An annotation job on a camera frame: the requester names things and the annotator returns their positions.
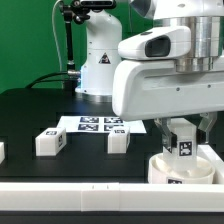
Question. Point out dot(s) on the white round stool seat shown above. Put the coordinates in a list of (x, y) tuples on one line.
[(159, 172)]

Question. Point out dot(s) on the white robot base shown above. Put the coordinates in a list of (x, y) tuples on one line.
[(104, 33)]

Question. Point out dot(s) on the white block at left edge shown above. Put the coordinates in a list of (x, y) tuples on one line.
[(2, 152)]

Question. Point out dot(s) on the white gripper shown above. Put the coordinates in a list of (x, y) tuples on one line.
[(168, 72)]

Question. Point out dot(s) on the white marker sheet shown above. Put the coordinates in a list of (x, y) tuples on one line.
[(97, 124)]

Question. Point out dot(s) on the white L-shaped obstacle wall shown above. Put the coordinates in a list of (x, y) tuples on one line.
[(18, 196)]

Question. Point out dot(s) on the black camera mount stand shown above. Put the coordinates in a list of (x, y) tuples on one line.
[(75, 15)]

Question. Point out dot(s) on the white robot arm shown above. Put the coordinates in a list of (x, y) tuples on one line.
[(201, 16)]

